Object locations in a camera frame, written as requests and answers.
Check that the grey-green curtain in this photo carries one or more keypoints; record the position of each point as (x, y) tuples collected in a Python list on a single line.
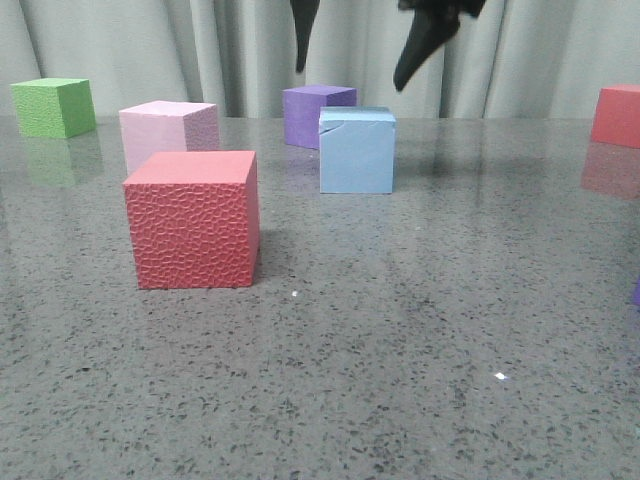
[(518, 59)]

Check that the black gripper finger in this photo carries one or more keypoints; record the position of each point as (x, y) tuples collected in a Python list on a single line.
[(304, 13), (434, 23)]

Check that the smooth red foam cube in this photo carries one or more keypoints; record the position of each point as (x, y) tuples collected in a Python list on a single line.
[(616, 119)]

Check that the green foam cube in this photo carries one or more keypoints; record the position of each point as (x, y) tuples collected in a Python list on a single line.
[(54, 107)]

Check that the textured red foam cube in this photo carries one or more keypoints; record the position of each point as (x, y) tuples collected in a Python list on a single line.
[(194, 219)]

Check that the pink foam cube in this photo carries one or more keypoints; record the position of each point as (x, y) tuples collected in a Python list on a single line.
[(167, 126)]

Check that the light purple foam cube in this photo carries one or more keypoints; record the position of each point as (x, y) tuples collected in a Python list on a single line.
[(636, 293)]

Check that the dark purple foam cube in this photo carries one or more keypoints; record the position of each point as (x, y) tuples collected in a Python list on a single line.
[(301, 110)]

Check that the cracked light blue foam cube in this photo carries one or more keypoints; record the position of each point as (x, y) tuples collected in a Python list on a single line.
[(357, 148)]

